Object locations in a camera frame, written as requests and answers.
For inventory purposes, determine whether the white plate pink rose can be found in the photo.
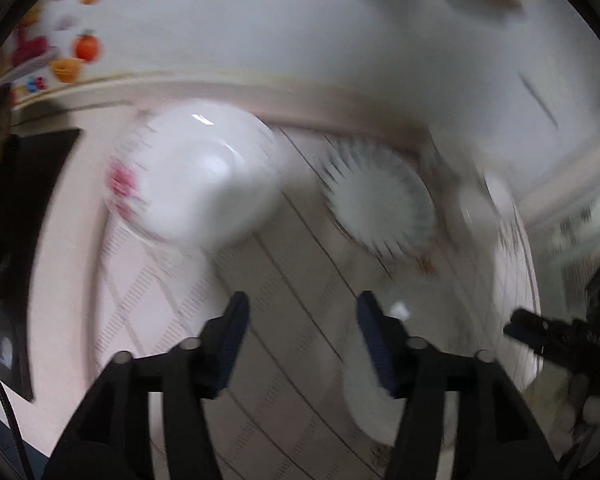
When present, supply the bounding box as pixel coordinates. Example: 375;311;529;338
104;100;279;249

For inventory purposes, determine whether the plain white bowl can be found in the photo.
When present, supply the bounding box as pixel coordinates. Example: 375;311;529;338
445;184;500;249

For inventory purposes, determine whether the white plate grey flower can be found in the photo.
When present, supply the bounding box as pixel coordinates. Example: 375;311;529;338
341;278;544;447

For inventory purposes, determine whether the white bowl dark rim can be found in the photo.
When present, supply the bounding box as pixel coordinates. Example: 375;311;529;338
483;170;516;220

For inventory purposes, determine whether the patterned white table mat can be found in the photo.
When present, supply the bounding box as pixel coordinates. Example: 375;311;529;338
91;127;540;479

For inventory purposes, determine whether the black cable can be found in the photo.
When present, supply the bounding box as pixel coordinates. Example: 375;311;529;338
0;349;34;480

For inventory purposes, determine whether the black induction cooktop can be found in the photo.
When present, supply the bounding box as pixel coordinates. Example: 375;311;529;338
0;128;82;402

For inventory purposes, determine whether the colourful fruit wall sticker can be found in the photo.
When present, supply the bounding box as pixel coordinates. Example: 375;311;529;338
8;0;104;104

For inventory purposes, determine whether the white plate blue leaf pattern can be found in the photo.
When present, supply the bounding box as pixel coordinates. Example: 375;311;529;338
321;139;436;260

